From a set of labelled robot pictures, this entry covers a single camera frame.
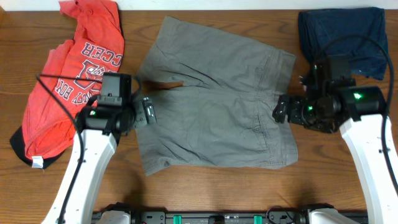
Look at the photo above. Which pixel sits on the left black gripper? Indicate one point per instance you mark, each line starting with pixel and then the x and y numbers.
pixel 152 117

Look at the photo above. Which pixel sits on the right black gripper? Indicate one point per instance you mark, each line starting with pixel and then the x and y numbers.
pixel 295 116

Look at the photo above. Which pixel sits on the grey shorts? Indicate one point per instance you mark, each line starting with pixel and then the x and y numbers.
pixel 220 112

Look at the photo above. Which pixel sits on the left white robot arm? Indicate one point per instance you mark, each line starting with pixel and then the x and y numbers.
pixel 99 130

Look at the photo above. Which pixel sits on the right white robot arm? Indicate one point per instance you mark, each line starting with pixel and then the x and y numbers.
pixel 358 114

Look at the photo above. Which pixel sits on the red printed t-shirt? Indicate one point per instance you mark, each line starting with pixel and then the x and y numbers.
pixel 72 74

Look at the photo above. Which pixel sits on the folded navy garment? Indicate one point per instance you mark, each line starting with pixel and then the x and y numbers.
pixel 317 28

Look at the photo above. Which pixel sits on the black garment under t-shirt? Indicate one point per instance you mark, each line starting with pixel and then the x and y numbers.
pixel 18 145

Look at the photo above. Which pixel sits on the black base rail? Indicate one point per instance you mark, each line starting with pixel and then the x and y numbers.
pixel 123 213

